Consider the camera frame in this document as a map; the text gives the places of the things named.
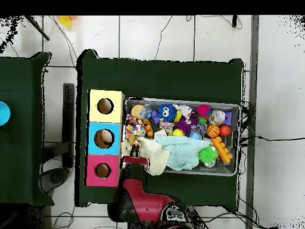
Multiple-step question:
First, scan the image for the orange toy building brick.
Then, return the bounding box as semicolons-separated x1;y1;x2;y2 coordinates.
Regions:
210;136;233;165

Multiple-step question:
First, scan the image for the green spiky rubber ball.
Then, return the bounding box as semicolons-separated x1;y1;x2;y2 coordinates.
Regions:
198;145;219;165

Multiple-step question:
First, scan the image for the light blue bowl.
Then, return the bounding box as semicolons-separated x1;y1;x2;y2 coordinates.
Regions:
0;101;11;126

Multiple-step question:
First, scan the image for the shallow wire mesh bin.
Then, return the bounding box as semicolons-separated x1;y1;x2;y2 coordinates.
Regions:
120;96;241;177

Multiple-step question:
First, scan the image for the thin black floor cable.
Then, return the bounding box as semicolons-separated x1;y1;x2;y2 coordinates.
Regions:
239;135;305;142
153;16;174;61

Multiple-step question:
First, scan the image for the brown plush toy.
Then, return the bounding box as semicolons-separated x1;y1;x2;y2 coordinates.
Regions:
128;135;140;147

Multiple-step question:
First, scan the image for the wooden box with three holes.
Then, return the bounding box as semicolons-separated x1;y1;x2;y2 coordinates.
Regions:
84;89;126;187

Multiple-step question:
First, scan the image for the yellow plastic toy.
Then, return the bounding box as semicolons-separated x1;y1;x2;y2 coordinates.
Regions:
58;16;78;29

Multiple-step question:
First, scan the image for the crumpled polka dot paper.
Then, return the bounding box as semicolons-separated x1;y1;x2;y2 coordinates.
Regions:
124;113;147;139

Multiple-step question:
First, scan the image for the pink spiky rubber ball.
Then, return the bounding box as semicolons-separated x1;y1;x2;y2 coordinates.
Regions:
195;104;212;117

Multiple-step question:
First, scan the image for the black rod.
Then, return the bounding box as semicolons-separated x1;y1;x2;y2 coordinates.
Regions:
23;16;51;41

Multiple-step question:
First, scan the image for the small orange basketball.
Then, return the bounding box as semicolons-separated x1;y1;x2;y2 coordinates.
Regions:
206;125;220;139

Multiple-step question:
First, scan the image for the dark green tablecloth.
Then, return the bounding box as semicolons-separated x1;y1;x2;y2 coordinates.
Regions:
74;49;245;213

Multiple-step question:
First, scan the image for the dark green side table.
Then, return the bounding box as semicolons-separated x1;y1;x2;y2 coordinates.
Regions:
0;51;54;206

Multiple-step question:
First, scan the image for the smooth orange-red ball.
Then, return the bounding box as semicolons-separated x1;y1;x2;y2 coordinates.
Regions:
219;125;232;137

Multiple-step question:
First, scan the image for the mint green muslin cloth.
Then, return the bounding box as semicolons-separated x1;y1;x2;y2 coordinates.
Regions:
154;134;211;171

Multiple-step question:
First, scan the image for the blue spiky ball with eyes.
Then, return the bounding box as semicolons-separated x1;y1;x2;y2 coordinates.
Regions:
156;103;178;120

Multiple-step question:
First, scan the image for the cream muslin cloth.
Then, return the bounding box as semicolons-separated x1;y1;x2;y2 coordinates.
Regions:
120;137;170;177

